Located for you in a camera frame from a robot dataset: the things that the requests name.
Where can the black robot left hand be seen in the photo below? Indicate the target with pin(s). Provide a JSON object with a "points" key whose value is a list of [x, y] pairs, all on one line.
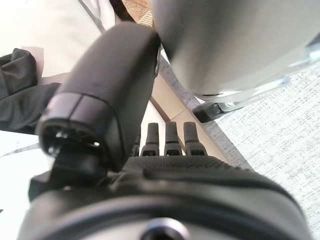
{"points": [[155, 190]]}

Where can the brown woven basket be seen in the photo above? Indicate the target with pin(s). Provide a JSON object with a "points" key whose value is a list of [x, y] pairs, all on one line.
{"points": [[136, 11]]}

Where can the black robot foot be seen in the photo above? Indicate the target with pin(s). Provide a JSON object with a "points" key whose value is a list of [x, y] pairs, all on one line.
{"points": [[205, 113]]}

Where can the silver robot leg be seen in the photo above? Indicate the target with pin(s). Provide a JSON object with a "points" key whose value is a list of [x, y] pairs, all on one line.
{"points": [[225, 42]]}

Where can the black garment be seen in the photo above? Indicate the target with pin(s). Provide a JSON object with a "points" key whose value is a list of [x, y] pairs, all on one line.
{"points": [[17, 100]]}

